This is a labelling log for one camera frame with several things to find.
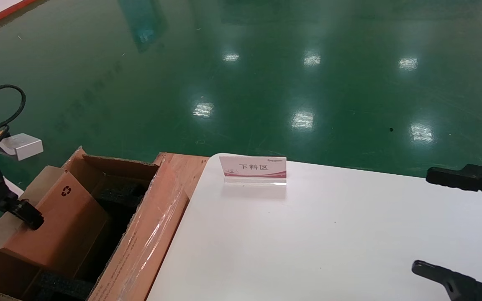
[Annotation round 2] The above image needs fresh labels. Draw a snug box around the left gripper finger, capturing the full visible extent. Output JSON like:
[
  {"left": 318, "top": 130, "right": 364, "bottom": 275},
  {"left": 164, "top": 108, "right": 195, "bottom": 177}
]
[{"left": 6, "top": 198, "right": 45, "bottom": 231}]

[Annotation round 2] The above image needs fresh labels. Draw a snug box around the black foam insert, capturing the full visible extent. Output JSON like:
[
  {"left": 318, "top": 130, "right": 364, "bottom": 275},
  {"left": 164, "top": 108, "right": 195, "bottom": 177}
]
[
  {"left": 94, "top": 179, "right": 149, "bottom": 210},
  {"left": 36, "top": 271, "right": 96, "bottom": 301}
]

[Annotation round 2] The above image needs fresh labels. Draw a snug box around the black camera cable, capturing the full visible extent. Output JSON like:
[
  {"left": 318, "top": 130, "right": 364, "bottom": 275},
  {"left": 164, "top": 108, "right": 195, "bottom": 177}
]
[{"left": 0, "top": 85, "right": 27, "bottom": 155}]

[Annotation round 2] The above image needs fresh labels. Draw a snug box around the acrylic table sign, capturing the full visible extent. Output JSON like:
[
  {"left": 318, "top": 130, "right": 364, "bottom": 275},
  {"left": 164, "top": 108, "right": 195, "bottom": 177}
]
[{"left": 219, "top": 156, "right": 287, "bottom": 186}]

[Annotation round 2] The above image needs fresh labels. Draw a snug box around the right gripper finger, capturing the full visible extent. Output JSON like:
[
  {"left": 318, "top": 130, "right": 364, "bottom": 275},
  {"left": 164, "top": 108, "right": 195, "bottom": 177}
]
[
  {"left": 412, "top": 260, "right": 482, "bottom": 301},
  {"left": 426, "top": 164, "right": 482, "bottom": 208}
]

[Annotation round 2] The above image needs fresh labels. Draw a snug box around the white metal stand frame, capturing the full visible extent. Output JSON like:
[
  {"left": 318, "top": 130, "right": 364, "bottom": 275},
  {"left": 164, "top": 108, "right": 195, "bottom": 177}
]
[{"left": 3, "top": 178, "right": 25, "bottom": 197}]

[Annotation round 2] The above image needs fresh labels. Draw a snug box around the large cardboard box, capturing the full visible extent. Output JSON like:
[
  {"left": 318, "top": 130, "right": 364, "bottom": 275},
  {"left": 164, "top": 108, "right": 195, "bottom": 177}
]
[{"left": 0, "top": 146, "right": 210, "bottom": 301}]

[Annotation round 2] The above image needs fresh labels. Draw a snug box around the small cardboard box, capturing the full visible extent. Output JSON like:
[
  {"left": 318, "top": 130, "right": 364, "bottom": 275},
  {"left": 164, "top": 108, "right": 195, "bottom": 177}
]
[{"left": 0, "top": 166, "right": 112, "bottom": 279}]

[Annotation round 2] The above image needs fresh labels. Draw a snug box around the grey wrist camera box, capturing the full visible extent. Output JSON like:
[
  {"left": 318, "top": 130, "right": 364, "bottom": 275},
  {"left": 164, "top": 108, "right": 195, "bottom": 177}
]
[{"left": 0, "top": 133, "right": 44, "bottom": 161}]

